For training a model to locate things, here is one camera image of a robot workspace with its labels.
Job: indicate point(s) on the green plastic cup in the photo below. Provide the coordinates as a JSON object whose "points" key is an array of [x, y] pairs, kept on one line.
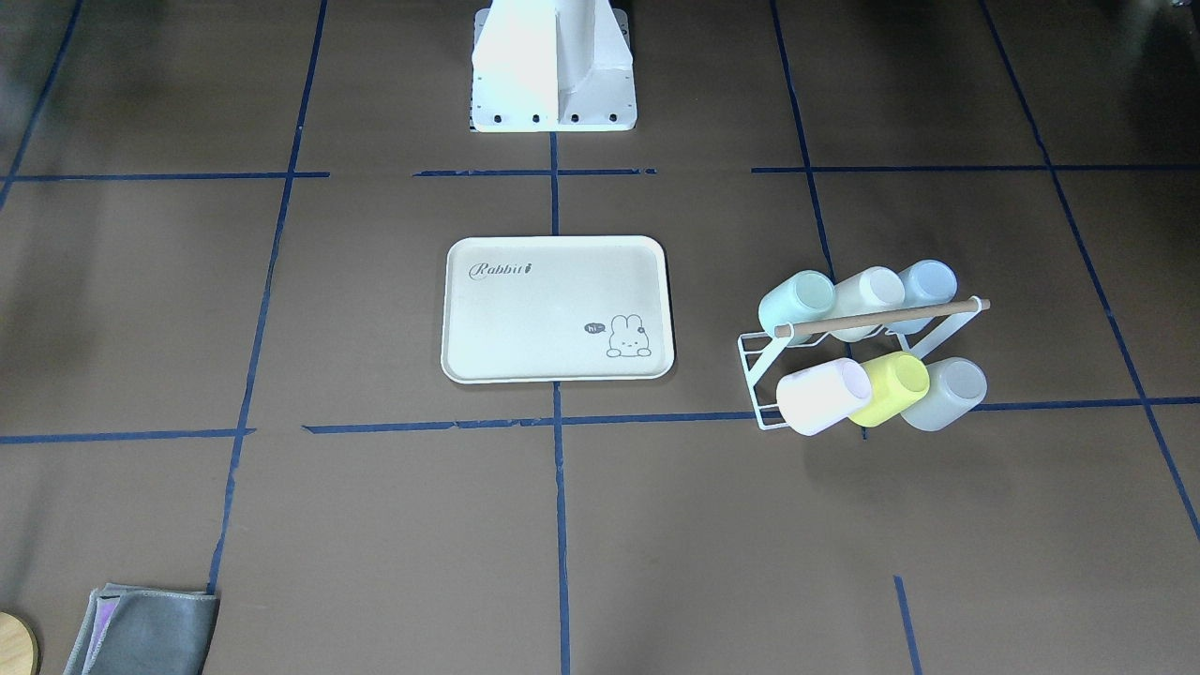
{"points": [[806, 297]]}

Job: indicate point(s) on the beige rabbit tray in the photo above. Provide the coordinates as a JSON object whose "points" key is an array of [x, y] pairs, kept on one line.
{"points": [[556, 308]]}

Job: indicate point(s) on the pink plastic cup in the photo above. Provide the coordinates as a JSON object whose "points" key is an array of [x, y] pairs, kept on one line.
{"points": [[818, 397]]}

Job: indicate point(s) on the white plastic cup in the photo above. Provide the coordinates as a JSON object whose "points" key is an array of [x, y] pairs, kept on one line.
{"points": [[875, 289]]}

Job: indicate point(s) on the yellow plastic cup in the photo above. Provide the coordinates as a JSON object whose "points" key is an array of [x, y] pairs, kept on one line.
{"points": [[898, 380]]}

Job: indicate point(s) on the blue plastic cup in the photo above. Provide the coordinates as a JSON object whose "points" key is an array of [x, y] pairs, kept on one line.
{"points": [[928, 282]]}

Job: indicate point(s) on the grey plastic cup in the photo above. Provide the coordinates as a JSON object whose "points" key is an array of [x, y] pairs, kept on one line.
{"points": [[957, 385]]}

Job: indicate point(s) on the grey folded cloth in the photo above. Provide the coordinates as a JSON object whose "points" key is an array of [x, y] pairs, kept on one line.
{"points": [[142, 630]]}

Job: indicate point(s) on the wooden mug tree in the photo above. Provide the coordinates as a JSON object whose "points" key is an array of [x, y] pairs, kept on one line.
{"points": [[19, 646]]}

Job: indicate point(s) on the white wire cup rack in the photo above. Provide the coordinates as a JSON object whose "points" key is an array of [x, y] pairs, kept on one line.
{"points": [[760, 350]]}

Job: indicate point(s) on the white camera pole stand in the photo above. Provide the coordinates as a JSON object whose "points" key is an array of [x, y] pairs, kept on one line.
{"points": [[552, 66]]}

